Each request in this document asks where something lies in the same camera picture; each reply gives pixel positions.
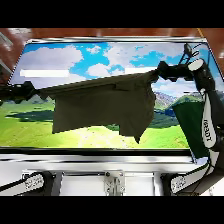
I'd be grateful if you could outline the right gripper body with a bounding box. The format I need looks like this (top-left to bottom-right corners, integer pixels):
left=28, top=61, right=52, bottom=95
left=156, top=60, right=193, bottom=83

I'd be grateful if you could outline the olive T-shirt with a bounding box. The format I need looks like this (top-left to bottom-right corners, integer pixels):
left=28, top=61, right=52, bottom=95
left=34, top=70, right=162, bottom=145

